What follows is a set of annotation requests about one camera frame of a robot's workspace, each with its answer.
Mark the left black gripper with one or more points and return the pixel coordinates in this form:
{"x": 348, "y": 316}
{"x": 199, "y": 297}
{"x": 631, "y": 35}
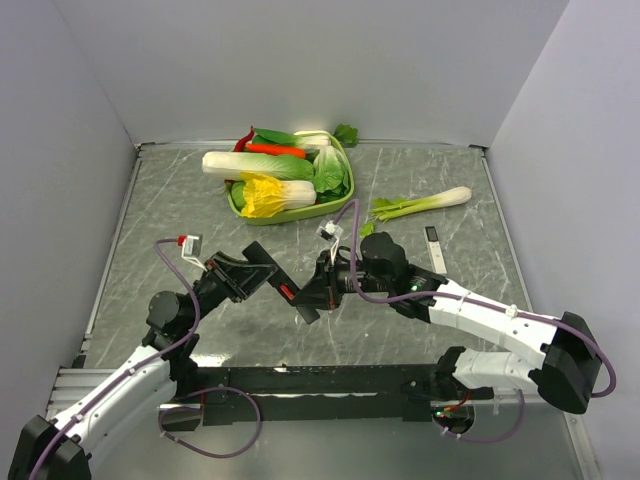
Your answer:
{"x": 238, "y": 278}

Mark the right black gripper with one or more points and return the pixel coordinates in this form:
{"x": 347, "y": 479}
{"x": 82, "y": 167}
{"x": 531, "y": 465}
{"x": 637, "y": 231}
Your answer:
{"x": 322, "y": 290}

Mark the black remote control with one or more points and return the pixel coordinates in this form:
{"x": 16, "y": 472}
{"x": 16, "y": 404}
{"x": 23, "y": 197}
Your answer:
{"x": 308, "y": 314}

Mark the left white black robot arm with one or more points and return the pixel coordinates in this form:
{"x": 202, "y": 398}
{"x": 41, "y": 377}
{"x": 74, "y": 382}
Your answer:
{"x": 76, "y": 440}

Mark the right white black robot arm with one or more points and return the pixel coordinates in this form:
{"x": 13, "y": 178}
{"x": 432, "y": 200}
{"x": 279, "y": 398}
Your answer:
{"x": 555, "y": 358}

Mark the white remote battery cover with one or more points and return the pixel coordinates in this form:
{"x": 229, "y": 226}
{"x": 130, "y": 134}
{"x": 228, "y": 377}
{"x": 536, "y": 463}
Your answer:
{"x": 434, "y": 250}

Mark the yellow leaf cabbage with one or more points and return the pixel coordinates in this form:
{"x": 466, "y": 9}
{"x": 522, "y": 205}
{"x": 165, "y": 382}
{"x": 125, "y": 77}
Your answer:
{"x": 266, "y": 196}

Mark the green plastic tray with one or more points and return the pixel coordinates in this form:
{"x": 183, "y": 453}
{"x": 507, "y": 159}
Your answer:
{"x": 323, "y": 205}

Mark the long white green cabbage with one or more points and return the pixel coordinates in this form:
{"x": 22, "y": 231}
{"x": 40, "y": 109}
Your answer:
{"x": 232, "y": 165}

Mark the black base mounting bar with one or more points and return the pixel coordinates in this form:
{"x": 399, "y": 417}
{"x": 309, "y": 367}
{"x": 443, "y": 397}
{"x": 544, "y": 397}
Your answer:
{"x": 226, "y": 395}

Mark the orange red chili pepper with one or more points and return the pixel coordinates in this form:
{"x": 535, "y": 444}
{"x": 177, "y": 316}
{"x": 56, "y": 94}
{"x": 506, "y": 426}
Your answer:
{"x": 275, "y": 150}

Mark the dark red chili pepper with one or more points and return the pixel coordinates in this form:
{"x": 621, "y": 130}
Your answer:
{"x": 242, "y": 142}

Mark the celery stalk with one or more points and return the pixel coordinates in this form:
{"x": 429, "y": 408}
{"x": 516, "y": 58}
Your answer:
{"x": 385, "y": 209}

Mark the green lettuce leaf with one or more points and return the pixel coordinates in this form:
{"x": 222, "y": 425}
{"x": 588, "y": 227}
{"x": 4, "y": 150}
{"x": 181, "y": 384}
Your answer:
{"x": 330, "y": 172}

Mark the bok choy in tray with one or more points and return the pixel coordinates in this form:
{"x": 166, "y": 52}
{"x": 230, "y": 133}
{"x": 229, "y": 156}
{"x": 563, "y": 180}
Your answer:
{"x": 305, "y": 142}

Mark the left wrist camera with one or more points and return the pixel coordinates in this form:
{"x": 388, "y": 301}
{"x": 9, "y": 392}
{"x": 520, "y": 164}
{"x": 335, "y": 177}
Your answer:
{"x": 191, "y": 246}

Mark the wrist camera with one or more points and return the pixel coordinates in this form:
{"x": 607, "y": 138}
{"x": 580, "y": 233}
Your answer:
{"x": 191, "y": 246}
{"x": 332, "y": 233}

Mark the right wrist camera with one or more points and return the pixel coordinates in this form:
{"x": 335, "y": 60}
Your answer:
{"x": 332, "y": 233}

